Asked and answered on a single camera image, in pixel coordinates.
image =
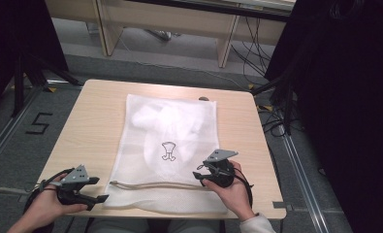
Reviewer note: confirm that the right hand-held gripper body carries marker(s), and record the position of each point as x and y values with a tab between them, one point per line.
223	173

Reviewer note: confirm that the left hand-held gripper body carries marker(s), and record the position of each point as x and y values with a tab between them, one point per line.
74	179

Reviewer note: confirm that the white mesh laundry bag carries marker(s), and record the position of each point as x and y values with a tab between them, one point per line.
166	129

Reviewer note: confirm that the person's right hand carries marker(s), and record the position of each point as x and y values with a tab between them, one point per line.
234	194

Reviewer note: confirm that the person's left hand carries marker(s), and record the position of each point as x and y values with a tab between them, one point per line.
45	205

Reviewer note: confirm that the person's legs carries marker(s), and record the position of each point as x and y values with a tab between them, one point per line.
121	226

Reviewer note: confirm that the small dark round object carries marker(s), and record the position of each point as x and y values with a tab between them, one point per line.
204	98

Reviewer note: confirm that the black metal stand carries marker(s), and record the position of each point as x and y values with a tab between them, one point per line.
17	84
287	103

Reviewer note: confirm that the grey power strip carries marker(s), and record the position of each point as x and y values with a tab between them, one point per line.
162	34

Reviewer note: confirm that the black curtain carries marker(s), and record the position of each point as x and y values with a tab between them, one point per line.
14	29
347	97

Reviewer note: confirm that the metal floor rail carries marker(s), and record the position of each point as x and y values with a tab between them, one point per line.
303	181
8	132

